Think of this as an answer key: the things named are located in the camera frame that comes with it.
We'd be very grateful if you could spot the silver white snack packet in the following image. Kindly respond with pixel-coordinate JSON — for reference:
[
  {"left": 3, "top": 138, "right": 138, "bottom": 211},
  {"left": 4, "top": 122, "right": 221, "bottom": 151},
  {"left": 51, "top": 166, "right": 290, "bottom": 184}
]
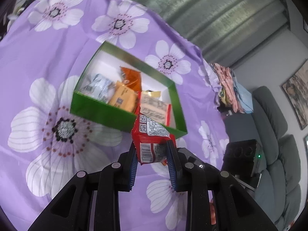
[{"left": 80, "top": 73, "right": 116, "bottom": 103}]

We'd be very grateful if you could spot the grey sofa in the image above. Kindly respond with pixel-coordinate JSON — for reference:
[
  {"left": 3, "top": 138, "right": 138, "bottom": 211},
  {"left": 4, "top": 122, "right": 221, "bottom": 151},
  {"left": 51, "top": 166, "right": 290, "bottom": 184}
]
[{"left": 223, "top": 85, "right": 304, "bottom": 231}]

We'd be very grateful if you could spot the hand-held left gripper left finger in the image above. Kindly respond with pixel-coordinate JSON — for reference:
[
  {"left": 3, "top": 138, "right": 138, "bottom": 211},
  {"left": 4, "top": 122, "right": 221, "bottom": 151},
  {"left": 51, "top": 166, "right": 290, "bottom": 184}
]
[{"left": 28, "top": 141, "right": 137, "bottom": 231}]

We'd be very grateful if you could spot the grey curtain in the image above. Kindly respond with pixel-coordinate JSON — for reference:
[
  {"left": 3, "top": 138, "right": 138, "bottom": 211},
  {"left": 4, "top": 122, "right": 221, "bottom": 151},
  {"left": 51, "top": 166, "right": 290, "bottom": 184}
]
[{"left": 96, "top": 0, "right": 289, "bottom": 68}]

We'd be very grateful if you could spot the beige red-edged snack packet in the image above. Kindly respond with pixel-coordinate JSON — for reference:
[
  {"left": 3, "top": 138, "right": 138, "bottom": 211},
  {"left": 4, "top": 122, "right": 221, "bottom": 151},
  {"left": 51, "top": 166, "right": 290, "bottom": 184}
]
[{"left": 138, "top": 91, "right": 172, "bottom": 127}]

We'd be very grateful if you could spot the small orange snack packet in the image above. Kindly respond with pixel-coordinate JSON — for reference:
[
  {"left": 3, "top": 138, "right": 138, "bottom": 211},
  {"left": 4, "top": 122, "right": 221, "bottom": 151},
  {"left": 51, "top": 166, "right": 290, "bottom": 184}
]
[{"left": 120, "top": 66, "right": 142, "bottom": 94}]

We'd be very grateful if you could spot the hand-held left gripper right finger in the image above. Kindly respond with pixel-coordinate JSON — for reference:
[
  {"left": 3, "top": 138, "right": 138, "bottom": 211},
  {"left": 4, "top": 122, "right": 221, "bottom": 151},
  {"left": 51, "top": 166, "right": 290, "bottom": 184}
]
[{"left": 165, "top": 140, "right": 277, "bottom": 231}]

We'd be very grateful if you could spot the red snack packet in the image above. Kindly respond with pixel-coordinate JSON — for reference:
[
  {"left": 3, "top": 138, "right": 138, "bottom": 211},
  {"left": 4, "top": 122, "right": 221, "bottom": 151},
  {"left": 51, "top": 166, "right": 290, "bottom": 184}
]
[{"left": 131, "top": 107, "right": 177, "bottom": 166}]

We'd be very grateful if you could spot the small yellow snack packet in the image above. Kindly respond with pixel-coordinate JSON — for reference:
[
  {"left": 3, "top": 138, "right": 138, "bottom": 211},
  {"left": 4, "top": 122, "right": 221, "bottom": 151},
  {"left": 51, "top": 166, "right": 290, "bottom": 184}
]
[{"left": 143, "top": 90, "right": 162, "bottom": 99}]

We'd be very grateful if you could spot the pile of folded clothes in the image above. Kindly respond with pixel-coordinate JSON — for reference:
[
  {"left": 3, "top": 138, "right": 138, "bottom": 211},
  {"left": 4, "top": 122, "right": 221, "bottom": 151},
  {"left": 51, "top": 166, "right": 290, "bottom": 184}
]
[{"left": 208, "top": 63, "right": 254, "bottom": 115}]

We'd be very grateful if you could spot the green cardboard box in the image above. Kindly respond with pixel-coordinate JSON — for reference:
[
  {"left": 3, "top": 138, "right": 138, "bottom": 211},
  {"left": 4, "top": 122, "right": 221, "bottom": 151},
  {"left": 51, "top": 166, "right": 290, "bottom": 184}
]
[{"left": 70, "top": 41, "right": 188, "bottom": 140}]

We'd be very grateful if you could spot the purple floral cloth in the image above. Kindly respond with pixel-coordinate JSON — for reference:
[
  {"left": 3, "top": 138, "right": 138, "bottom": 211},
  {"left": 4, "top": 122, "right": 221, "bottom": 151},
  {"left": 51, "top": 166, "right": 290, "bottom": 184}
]
[{"left": 0, "top": 0, "right": 230, "bottom": 231}]

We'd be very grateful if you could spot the orange-yellow snack packet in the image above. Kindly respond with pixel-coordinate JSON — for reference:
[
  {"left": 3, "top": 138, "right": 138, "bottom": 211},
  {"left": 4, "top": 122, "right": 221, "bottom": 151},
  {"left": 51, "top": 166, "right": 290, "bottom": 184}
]
[{"left": 109, "top": 80, "right": 139, "bottom": 113}]

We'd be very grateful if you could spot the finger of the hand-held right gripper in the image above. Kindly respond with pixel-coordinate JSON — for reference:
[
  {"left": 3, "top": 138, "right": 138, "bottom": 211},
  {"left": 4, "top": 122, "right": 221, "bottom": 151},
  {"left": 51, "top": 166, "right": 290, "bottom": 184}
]
[{"left": 177, "top": 147, "right": 223, "bottom": 174}]

